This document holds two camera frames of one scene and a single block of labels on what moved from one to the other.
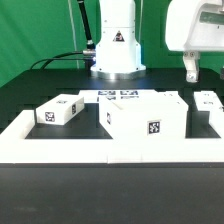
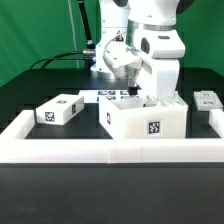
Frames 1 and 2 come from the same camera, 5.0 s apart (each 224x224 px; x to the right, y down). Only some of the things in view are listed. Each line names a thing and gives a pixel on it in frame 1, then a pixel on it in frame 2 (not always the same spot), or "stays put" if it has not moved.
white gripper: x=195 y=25 → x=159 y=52
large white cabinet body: x=157 y=115 stays put
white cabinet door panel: x=207 y=100 stays put
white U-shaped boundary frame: x=16 y=148 stays put
